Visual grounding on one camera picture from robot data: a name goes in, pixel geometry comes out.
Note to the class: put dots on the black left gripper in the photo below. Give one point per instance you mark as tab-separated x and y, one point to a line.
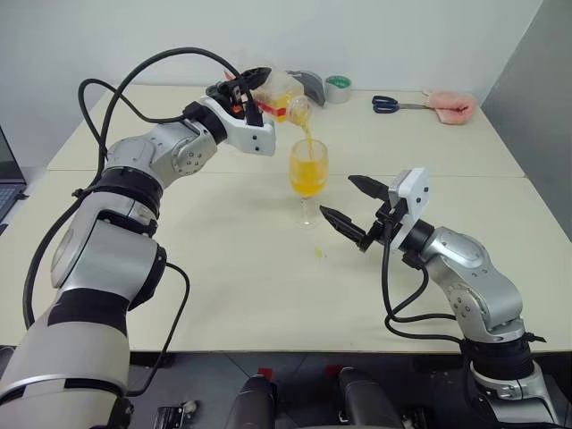
232	91

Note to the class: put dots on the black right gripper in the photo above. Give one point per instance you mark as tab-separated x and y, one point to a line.
386	219

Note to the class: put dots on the clear bottle with orange drink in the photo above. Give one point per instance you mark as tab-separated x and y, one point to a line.
279	100

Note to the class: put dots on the clear wine glass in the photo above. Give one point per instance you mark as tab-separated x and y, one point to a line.
308	179

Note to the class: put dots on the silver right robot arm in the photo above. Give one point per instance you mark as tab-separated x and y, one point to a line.
456	250

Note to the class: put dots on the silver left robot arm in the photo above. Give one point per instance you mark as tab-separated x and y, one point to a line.
147	152

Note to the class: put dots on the grey curved holder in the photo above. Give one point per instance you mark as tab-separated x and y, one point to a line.
313	85

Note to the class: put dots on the pink fluffy cloth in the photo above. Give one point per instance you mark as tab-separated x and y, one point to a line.
451	107

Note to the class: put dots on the small red tag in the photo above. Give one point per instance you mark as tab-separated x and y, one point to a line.
266	372

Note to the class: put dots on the dark rounded shape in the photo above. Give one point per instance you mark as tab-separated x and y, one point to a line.
364	397
252	402

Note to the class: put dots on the grey partition panel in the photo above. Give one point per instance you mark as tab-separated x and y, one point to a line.
536	89

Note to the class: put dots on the dark laptop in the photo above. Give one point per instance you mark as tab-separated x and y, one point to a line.
6	161

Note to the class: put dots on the small silver metal fitting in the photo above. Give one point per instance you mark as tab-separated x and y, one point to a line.
179	409

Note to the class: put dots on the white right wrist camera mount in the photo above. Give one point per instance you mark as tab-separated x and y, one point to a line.
415	187

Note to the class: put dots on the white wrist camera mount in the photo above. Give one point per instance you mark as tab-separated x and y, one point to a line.
415	187
250	138

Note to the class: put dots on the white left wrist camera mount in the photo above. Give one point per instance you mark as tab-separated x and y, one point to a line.
250	138

